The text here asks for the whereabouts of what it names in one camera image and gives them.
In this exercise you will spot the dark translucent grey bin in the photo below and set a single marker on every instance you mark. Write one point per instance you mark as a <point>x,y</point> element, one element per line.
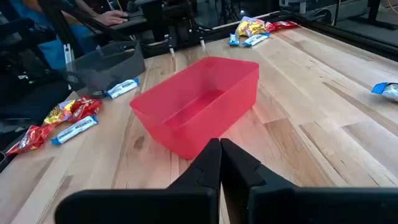
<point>109,67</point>

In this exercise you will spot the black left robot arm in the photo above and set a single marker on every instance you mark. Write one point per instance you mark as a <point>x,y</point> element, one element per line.
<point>161,18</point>

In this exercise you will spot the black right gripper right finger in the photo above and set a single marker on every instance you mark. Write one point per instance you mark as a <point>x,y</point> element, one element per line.
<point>280,205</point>

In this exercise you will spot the yellow candy pack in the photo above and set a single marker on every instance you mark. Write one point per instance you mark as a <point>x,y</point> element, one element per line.
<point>259,28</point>
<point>244,26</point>
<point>58,114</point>

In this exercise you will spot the person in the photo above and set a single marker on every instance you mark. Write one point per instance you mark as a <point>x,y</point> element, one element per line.
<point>53,48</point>

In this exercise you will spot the red plastic bin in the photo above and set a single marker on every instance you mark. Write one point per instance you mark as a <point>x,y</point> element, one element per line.
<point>192,93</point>

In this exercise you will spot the white metal bracket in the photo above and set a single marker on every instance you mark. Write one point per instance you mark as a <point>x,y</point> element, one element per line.
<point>67,56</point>

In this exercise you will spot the red Skittles pack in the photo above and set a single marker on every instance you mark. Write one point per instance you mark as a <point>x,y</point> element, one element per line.
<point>29,140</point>
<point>287,24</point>
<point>270,27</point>
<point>87,107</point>

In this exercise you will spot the white blue Hershey's bar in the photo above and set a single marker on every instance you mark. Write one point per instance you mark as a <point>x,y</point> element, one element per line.
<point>74,129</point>
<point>122,88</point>
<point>255,40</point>
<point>234,40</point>
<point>387,90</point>

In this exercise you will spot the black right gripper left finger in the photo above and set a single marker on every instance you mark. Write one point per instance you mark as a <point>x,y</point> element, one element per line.
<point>186,205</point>

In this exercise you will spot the person's hand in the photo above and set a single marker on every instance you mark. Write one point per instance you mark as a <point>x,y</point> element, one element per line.
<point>112,17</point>

